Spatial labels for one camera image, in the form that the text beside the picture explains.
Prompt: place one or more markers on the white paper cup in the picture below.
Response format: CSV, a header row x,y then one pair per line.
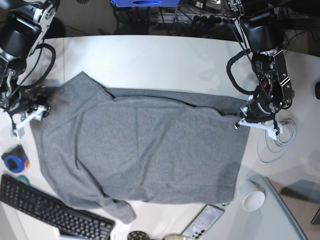
x,y
252,197

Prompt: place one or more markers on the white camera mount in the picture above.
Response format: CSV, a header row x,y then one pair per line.
x,y
38,113
273,129

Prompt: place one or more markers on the blue box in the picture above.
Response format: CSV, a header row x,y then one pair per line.
x,y
145,3

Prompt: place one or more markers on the green tape roll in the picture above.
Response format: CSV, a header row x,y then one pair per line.
x,y
23,179

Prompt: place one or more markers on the grey laptop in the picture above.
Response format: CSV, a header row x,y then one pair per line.
x,y
289,212

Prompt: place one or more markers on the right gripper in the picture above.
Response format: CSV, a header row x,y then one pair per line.
x,y
21,100

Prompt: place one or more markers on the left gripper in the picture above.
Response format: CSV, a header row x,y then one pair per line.
x,y
257,110

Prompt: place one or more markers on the blue black tape measure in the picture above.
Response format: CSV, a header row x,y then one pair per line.
x,y
15,159

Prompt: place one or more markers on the black computer keyboard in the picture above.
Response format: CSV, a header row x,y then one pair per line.
x,y
52,211

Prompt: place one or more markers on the black round object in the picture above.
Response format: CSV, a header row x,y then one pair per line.
x,y
317,90

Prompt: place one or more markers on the black gold dotted lid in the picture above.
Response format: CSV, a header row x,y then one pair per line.
x,y
138,235

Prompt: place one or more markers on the smartphone with clear case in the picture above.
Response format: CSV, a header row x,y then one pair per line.
x,y
206,218

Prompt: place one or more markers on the grey t-shirt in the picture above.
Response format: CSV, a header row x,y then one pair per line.
x,y
101,148

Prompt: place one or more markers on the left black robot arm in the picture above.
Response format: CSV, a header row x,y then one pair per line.
x,y
260,38

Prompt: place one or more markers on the black power strip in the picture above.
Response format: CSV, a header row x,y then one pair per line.
x,y
209,21

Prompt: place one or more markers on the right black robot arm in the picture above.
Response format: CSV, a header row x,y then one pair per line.
x,y
23,33

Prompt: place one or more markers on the small green white packet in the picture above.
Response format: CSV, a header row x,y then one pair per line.
x,y
225,204

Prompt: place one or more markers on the round metal tin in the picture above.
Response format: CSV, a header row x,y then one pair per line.
x,y
174,236

